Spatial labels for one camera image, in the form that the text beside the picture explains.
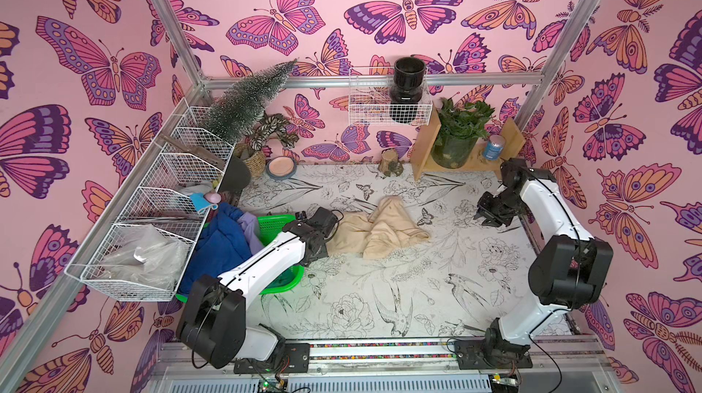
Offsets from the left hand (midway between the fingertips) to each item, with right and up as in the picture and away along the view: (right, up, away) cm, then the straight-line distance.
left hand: (316, 249), depth 86 cm
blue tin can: (+67, +36, +22) cm, 79 cm away
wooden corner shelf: (+39, +30, +20) cm, 53 cm away
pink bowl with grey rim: (-20, +28, +33) cm, 48 cm away
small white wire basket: (+18, +51, +12) cm, 56 cm away
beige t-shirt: (+23, +7, +3) cm, 25 cm away
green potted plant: (+49, +40, +8) cm, 64 cm away
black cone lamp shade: (-36, +25, +27) cm, 52 cm away
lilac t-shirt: (-23, +8, +3) cm, 25 cm away
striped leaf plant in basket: (-30, +34, +23) cm, 51 cm away
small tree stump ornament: (+27, +30, +27) cm, 48 cm away
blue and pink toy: (-26, +16, -18) cm, 35 cm away
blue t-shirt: (-28, +3, -5) cm, 28 cm away
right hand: (+50, +11, 0) cm, 51 cm away
